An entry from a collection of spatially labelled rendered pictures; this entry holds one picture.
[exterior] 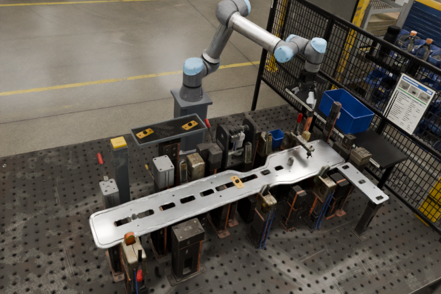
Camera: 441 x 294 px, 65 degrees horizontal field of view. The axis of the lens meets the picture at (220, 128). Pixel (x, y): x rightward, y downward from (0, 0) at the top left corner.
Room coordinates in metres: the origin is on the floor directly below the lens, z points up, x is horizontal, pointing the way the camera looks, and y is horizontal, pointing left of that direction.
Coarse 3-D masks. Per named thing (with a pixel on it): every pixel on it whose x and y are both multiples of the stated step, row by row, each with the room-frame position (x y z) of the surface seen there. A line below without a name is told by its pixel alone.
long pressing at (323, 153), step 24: (312, 144) 1.61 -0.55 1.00; (264, 168) 1.36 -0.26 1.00; (288, 168) 1.38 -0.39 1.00; (312, 168) 1.41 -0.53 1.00; (168, 192) 1.10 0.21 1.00; (192, 192) 1.12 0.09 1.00; (216, 192) 1.14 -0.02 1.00; (240, 192) 1.16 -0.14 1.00; (96, 216) 0.92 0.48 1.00; (120, 216) 0.94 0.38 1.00; (168, 216) 0.97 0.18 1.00; (192, 216) 0.99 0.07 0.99; (96, 240) 0.81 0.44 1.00; (120, 240) 0.82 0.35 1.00
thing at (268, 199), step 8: (264, 200) 1.10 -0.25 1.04; (272, 200) 1.10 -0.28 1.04; (256, 208) 1.13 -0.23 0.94; (264, 208) 1.08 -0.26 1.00; (272, 208) 1.08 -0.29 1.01; (256, 216) 1.12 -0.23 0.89; (264, 216) 1.07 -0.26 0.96; (272, 216) 1.08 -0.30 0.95; (256, 224) 1.11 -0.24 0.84; (264, 224) 1.08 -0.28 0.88; (256, 232) 1.09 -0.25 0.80; (264, 232) 1.09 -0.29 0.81; (248, 240) 1.11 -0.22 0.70; (256, 240) 1.08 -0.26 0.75; (264, 240) 1.10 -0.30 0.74; (256, 248) 1.07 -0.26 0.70
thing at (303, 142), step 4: (296, 136) 1.57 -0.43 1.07; (300, 136) 1.58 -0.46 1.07; (296, 140) 1.56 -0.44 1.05; (300, 140) 1.54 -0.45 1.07; (304, 140) 1.55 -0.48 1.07; (300, 144) 1.53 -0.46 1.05; (304, 144) 1.51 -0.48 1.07; (308, 144) 1.51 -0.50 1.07; (304, 148) 1.50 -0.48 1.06; (308, 148) 1.48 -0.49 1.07; (312, 148) 1.48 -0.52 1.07; (308, 152) 1.47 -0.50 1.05
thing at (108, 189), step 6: (108, 180) 1.08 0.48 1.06; (114, 180) 1.08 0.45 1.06; (102, 186) 1.04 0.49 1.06; (108, 186) 1.04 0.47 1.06; (114, 186) 1.04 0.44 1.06; (102, 192) 1.00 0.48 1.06; (108, 192) 1.01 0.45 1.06; (114, 192) 1.01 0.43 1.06; (102, 198) 1.03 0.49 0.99; (108, 198) 1.00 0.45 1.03; (114, 198) 1.01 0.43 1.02; (108, 204) 1.00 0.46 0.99; (114, 204) 1.01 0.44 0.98; (120, 222) 1.03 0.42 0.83
